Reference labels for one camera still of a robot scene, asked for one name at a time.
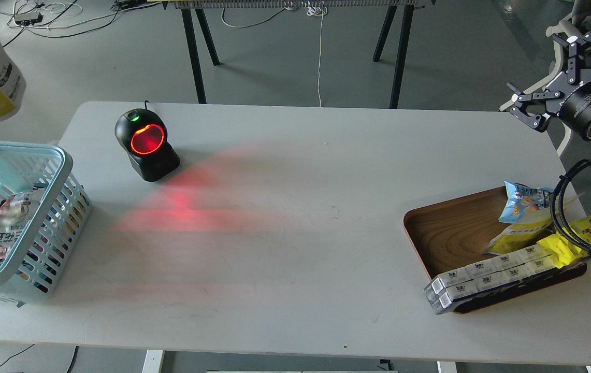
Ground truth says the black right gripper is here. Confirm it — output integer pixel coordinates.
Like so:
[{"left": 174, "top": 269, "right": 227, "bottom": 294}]
[{"left": 506, "top": 32, "right": 591, "bottom": 141}]

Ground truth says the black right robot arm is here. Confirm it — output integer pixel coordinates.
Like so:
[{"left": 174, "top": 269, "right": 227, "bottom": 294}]
[{"left": 506, "top": 32, "right": 591, "bottom": 141}]

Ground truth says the blue snack bag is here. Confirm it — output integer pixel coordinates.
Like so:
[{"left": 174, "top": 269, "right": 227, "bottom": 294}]
[{"left": 498, "top": 180, "right": 554, "bottom": 224}]

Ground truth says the yellow cartoon face snack bag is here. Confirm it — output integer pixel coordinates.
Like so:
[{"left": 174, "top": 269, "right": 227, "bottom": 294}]
[{"left": 537, "top": 216, "right": 591, "bottom": 268}]

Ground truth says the light blue plastic basket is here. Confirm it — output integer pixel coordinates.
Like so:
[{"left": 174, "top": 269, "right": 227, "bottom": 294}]
[{"left": 0, "top": 142, "right": 91, "bottom": 307}]

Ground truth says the red white snack bag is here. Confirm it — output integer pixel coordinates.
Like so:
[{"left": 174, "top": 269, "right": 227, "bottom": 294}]
[{"left": 0, "top": 183, "right": 47, "bottom": 265}]

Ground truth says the black trestle table background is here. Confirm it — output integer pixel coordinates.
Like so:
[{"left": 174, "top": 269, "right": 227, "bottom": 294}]
[{"left": 161, "top": 0, "right": 436, "bottom": 109}]

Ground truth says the wooden oval tray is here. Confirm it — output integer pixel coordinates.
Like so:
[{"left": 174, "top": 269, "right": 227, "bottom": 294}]
[{"left": 402, "top": 186, "right": 587, "bottom": 314}]

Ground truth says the long white box pack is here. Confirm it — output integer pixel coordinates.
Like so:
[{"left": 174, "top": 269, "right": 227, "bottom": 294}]
[{"left": 423, "top": 244, "right": 557, "bottom": 314}]

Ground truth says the black barcode scanner red window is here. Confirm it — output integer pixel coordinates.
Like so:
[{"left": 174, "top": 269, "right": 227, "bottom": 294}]
[{"left": 114, "top": 108, "right": 181, "bottom": 182}]

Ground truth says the black cable loop right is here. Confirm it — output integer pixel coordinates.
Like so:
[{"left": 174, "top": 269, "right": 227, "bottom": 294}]
[{"left": 550, "top": 158, "right": 591, "bottom": 262}]

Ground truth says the white hanging cable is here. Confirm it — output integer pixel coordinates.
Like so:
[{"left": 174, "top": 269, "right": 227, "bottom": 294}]
[{"left": 306, "top": 5, "right": 327, "bottom": 108}]

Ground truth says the floor cables tangle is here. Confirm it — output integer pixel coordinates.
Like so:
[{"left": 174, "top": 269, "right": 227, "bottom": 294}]
[{"left": 0, "top": 0, "right": 161, "bottom": 47}]

